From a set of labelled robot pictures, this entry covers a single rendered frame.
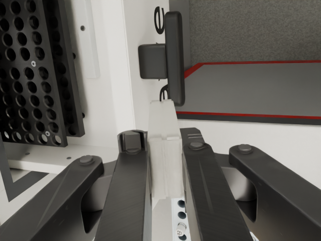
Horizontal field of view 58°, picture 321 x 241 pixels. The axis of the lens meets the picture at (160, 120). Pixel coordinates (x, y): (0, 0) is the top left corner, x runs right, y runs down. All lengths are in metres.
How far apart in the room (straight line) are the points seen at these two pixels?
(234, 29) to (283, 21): 0.16
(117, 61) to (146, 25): 0.05
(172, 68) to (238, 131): 0.19
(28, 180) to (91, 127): 0.10
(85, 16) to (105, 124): 0.13
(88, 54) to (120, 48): 0.11
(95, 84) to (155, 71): 0.13
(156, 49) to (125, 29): 0.03
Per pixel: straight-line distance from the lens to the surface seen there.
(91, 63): 0.34
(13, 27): 0.33
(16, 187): 0.37
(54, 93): 0.31
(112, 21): 0.23
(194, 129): 0.15
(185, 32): 1.02
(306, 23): 1.14
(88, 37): 0.34
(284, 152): 0.41
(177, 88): 0.23
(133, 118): 0.24
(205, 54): 1.16
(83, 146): 0.39
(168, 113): 0.16
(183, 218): 0.44
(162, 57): 0.23
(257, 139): 0.40
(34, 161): 0.37
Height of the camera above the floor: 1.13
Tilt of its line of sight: 63 degrees down
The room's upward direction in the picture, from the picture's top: 134 degrees counter-clockwise
